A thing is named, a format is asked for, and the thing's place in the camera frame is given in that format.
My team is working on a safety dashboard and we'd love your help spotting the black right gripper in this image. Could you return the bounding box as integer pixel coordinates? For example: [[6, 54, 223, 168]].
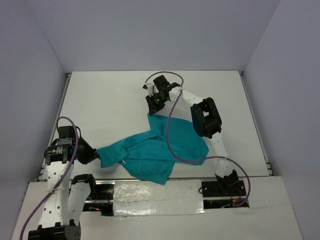
[[145, 92, 168, 116]]

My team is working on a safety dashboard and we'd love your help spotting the teal t shirt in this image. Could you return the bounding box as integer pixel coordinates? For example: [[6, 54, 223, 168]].
[[96, 115, 209, 182]]

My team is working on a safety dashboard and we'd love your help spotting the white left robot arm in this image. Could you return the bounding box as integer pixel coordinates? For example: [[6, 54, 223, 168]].
[[27, 125, 99, 240]]

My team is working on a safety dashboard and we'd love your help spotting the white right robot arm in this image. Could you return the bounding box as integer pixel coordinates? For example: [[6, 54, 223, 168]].
[[142, 71, 239, 196]]

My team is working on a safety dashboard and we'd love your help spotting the white foam cover block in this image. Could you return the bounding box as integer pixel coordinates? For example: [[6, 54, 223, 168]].
[[113, 179, 205, 217]]

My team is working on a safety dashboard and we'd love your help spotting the white front cover board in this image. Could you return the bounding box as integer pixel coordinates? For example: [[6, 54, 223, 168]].
[[9, 176, 311, 240]]

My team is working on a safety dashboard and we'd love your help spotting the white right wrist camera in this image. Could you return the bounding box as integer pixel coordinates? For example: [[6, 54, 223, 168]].
[[142, 82, 159, 97]]

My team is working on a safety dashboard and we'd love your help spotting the silver mounting rail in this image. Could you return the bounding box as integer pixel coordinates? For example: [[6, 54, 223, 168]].
[[85, 177, 245, 203]]

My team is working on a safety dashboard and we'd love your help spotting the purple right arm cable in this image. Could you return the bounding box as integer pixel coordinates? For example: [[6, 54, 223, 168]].
[[144, 70, 251, 208]]

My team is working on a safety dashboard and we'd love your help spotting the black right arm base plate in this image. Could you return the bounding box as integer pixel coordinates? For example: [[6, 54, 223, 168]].
[[198, 178, 247, 198]]

